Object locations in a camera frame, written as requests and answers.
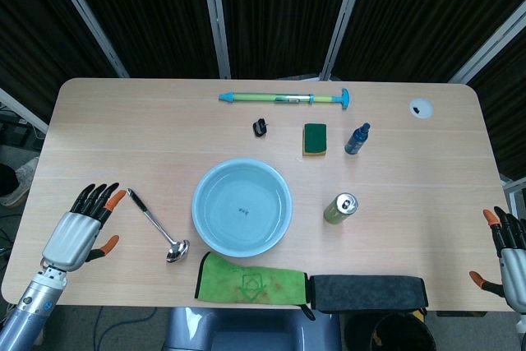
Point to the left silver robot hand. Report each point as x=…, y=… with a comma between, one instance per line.
x=72, y=236

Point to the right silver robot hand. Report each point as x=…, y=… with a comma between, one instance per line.
x=513, y=260

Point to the metal ladle black handle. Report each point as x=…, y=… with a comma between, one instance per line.
x=176, y=250

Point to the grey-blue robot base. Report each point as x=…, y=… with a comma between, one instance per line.
x=255, y=330

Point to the light blue bowl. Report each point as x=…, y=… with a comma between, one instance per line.
x=222, y=215

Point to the green blue syringe pump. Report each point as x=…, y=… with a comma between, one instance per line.
x=255, y=98

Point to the beige shoe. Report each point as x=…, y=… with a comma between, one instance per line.
x=22, y=178

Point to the dark ribbed partition panel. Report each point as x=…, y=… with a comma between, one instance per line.
x=283, y=10
x=507, y=112
x=37, y=30
x=144, y=10
x=419, y=10

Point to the dark grey felt cloth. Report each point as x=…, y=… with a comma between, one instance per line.
x=365, y=291

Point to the green microfiber cloth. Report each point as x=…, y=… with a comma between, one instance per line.
x=246, y=281

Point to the green energy drink can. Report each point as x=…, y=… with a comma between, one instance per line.
x=337, y=213

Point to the blue spray bottle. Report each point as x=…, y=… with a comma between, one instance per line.
x=356, y=140

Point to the small black clip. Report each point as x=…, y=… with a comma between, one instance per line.
x=259, y=128

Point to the green and yellow sponge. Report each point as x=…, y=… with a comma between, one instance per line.
x=315, y=137

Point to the grey partition frame post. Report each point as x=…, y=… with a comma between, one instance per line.
x=489, y=51
x=341, y=18
x=215, y=18
x=88, y=18
x=22, y=110

